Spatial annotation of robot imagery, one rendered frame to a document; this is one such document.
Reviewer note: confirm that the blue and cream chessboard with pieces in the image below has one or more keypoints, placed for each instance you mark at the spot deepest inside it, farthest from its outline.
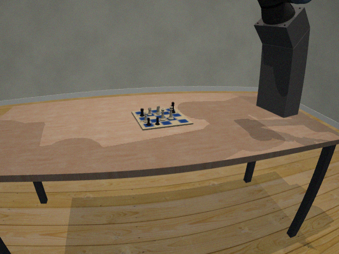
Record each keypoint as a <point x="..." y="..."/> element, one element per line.
<point x="179" y="119"/>

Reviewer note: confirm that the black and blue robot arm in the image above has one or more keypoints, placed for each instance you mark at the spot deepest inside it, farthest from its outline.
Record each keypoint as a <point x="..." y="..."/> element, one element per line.
<point x="278" y="11"/>

